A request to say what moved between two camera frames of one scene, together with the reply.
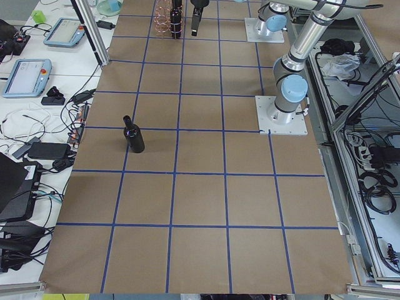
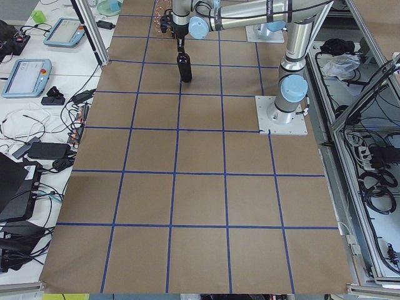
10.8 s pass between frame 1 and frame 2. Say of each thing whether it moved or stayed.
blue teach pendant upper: stayed
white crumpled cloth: stayed
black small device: stayed
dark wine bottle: moved
